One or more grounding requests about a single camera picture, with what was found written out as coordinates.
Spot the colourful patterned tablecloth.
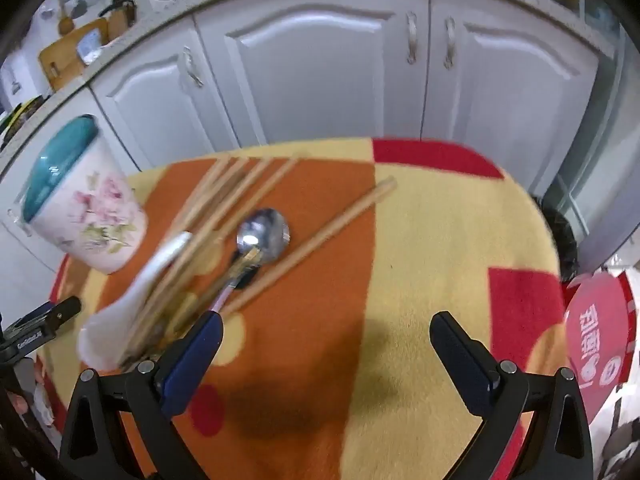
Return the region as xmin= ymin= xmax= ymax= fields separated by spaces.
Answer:
xmin=37 ymin=137 xmax=576 ymax=480

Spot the bundle of wooden chopsticks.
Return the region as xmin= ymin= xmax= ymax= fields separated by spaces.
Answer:
xmin=117 ymin=152 xmax=308 ymax=368

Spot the red printed bag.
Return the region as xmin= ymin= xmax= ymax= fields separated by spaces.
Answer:
xmin=564 ymin=270 xmax=638 ymax=426

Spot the metal cabinet handle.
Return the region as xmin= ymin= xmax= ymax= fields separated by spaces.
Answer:
xmin=443 ymin=16 xmax=457 ymax=69
xmin=405 ymin=11 xmax=418 ymax=65
xmin=182 ymin=47 xmax=205 ymax=88

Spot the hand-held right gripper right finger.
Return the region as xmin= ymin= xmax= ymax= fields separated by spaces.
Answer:
xmin=431 ymin=311 xmax=594 ymax=480

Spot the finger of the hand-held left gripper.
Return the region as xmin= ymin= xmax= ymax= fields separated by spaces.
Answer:
xmin=7 ymin=296 xmax=82 ymax=334

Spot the white cabinet door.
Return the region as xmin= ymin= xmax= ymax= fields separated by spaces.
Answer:
xmin=192 ymin=0 xmax=431 ymax=148
xmin=422 ymin=0 xmax=601 ymax=196
xmin=90 ymin=15 xmax=241 ymax=173

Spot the metal spoon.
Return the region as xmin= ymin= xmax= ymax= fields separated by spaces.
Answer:
xmin=210 ymin=208 xmax=291 ymax=316

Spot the wooden knife block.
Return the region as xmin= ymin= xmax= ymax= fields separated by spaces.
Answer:
xmin=99 ymin=0 xmax=143 ymax=41

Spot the light wooden chopstick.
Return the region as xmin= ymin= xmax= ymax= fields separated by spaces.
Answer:
xmin=225 ymin=180 xmax=398 ymax=317
xmin=235 ymin=176 xmax=393 ymax=301

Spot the floral container with teal rim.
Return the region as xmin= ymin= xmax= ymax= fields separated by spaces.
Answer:
xmin=7 ymin=114 xmax=148 ymax=276

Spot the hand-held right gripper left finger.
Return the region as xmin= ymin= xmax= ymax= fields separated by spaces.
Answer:
xmin=59 ymin=310 xmax=224 ymax=480

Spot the white ceramic spoon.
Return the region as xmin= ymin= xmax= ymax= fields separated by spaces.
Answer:
xmin=77 ymin=231 xmax=193 ymax=368

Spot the wooden cutting board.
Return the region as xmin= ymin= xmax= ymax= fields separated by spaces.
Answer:
xmin=39 ymin=17 xmax=110 ymax=92

